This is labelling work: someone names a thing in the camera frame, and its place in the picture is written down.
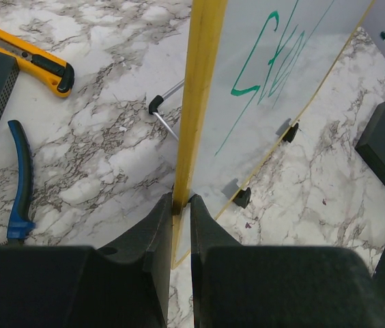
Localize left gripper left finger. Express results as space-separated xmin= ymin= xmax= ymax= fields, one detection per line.
xmin=0 ymin=193 xmax=172 ymax=327

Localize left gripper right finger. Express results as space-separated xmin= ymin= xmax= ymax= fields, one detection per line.
xmin=190 ymin=195 xmax=384 ymax=327

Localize yellow framed whiteboard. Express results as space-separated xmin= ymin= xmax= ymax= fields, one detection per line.
xmin=171 ymin=1 xmax=372 ymax=267

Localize yellow utility knife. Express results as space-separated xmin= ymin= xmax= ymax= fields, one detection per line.
xmin=0 ymin=29 xmax=75 ymax=98

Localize blue handled cutters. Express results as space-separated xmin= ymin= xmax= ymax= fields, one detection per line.
xmin=0 ymin=120 xmax=35 ymax=246

